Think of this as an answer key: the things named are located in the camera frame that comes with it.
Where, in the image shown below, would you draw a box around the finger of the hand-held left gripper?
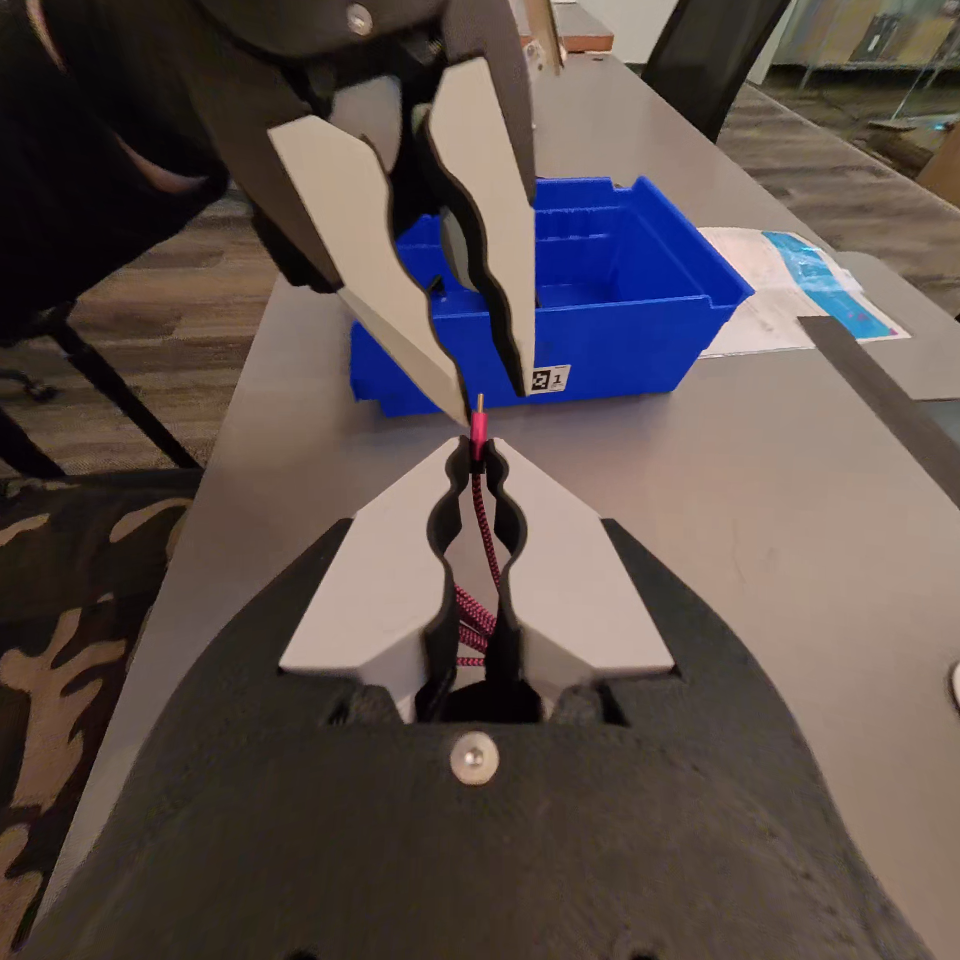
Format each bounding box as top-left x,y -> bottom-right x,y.
414,0 -> 539,400
267,112 -> 471,426

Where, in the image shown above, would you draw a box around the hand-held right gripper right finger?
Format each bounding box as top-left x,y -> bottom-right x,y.
483,436 -> 676,695

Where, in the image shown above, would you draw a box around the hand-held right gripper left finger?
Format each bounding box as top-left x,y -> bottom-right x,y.
279,436 -> 472,695

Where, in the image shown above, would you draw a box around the blue plastic bin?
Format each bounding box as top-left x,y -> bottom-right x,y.
348,176 -> 755,419

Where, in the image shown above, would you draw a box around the pink braided usb cable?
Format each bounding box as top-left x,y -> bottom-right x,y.
452,393 -> 504,669

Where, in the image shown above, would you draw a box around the person's left hand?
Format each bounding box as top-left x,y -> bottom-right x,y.
0,0 -> 230,340

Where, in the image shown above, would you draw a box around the black mesh office chair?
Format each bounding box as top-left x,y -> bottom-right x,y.
641,0 -> 793,144

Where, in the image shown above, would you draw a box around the printed paper sheet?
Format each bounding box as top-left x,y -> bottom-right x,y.
697,227 -> 913,360

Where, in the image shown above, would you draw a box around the black metal stand legs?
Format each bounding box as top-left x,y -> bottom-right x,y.
0,300 -> 205,481

